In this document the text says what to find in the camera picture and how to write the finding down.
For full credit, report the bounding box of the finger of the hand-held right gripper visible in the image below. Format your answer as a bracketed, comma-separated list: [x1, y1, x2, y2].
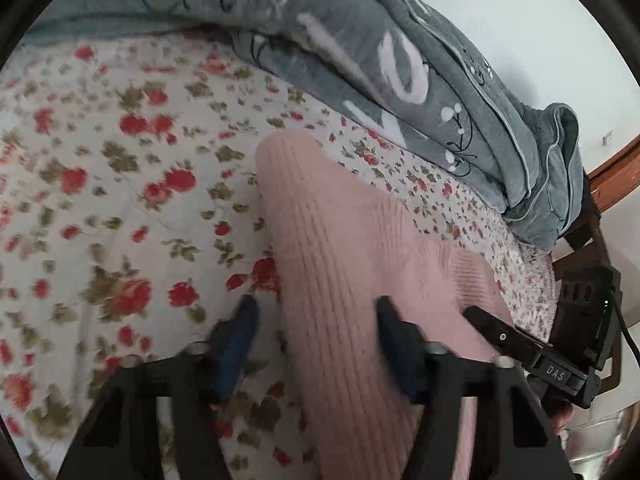
[462, 306, 547, 363]

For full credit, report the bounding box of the person's right hand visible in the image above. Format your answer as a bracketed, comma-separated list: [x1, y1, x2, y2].
[550, 402, 576, 441]

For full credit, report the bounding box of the dark object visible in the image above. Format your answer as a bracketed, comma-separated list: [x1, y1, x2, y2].
[565, 195, 613, 281]

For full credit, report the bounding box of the floral bed sheet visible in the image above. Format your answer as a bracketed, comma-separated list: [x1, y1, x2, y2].
[0, 30, 556, 480]

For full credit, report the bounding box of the black cable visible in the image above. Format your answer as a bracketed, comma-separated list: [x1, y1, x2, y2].
[612, 287, 640, 358]

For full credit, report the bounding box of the brown wooden bed frame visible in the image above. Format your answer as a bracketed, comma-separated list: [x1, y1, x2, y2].
[586, 134, 640, 213]

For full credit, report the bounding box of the pink ribbed knit sweater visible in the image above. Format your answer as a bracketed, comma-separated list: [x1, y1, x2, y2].
[255, 132, 516, 480]

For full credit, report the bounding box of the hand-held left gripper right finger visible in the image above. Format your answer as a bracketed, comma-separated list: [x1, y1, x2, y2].
[375, 295, 576, 480]

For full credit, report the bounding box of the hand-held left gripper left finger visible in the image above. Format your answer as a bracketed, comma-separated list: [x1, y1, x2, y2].
[55, 295, 261, 480]

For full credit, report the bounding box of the grey printed quilt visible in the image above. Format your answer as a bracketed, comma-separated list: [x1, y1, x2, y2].
[25, 0, 586, 251]

